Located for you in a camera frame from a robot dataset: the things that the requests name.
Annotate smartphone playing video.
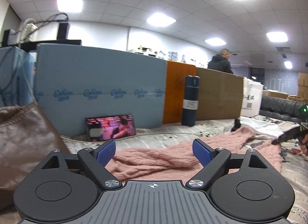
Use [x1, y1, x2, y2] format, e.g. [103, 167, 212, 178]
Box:
[86, 114, 136, 142]

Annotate man in dark jacket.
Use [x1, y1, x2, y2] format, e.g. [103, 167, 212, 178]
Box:
[207, 49, 233, 74]

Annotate white printed shopping bag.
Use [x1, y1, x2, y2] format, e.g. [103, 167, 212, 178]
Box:
[241, 78, 264, 117]

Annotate black equipment on shelf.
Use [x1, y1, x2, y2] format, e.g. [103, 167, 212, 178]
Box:
[1, 12, 82, 52]

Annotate blue foam board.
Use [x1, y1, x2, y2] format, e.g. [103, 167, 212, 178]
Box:
[0, 47, 35, 107]
[34, 44, 167, 136]

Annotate dark teal thermos bottle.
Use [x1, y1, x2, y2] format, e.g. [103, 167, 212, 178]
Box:
[180, 75, 200, 127]

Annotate person's right hand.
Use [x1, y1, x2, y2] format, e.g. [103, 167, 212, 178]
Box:
[299, 134, 308, 156]

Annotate brown cardboard sheet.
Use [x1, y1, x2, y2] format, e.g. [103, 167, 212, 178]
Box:
[196, 67, 244, 121]

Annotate black leather sofa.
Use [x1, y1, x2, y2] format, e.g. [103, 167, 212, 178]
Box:
[259, 96, 305, 124]

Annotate stacked cardboard boxes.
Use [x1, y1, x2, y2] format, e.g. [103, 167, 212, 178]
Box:
[263, 69, 307, 103]

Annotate pink knitted sweater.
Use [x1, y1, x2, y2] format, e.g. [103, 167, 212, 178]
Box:
[106, 121, 282, 182]

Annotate orange wooden board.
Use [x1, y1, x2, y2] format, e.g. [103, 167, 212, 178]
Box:
[163, 61, 197, 123]

